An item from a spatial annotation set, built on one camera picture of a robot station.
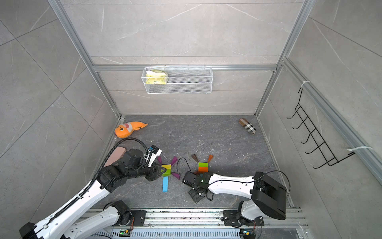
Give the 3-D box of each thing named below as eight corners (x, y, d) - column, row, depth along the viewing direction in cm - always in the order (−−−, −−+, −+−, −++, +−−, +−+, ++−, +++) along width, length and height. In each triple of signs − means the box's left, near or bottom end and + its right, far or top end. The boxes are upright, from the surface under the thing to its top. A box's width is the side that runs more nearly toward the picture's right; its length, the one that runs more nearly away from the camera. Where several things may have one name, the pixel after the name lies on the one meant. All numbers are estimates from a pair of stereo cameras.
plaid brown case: (251, 136, 110) (252, 132, 106) (237, 122, 118) (238, 119, 115) (256, 133, 111) (257, 130, 108) (242, 120, 120) (243, 117, 117)
